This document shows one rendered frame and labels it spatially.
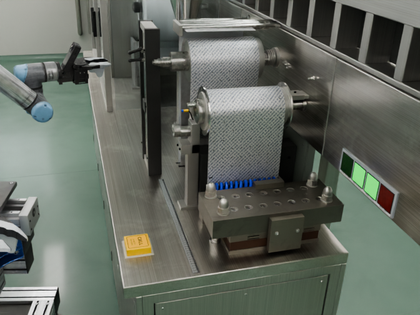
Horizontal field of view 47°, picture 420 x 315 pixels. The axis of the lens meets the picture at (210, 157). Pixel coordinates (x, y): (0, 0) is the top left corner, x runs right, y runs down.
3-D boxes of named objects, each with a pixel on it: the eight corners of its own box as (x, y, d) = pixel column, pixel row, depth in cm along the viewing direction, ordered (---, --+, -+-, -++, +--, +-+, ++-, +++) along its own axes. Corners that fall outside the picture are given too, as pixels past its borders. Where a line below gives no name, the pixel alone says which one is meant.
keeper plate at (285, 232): (265, 249, 142) (269, 217, 137) (297, 244, 144) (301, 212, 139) (269, 254, 140) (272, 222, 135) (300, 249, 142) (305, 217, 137)
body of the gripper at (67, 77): (84, 75, 200) (55, 79, 195) (84, 55, 196) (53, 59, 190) (90, 83, 195) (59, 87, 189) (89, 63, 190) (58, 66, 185)
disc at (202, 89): (195, 124, 155) (197, 79, 149) (197, 124, 156) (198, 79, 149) (208, 143, 143) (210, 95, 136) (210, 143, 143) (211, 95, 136)
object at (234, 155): (207, 187, 151) (209, 132, 143) (277, 179, 157) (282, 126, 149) (207, 187, 151) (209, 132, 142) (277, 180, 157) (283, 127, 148)
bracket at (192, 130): (175, 203, 165) (176, 119, 151) (194, 201, 166) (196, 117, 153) (179, 210, 160) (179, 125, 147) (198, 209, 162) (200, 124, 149)
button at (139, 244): (124, 242, 144) (124, 235, 143) (147, 239, 146) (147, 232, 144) (127, 257, 138) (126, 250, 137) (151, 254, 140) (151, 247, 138)
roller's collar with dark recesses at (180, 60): (168, 68, 166) (168, 49, 164) (185, 67, 168) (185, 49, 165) (172, 74, 161) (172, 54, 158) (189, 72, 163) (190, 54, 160)
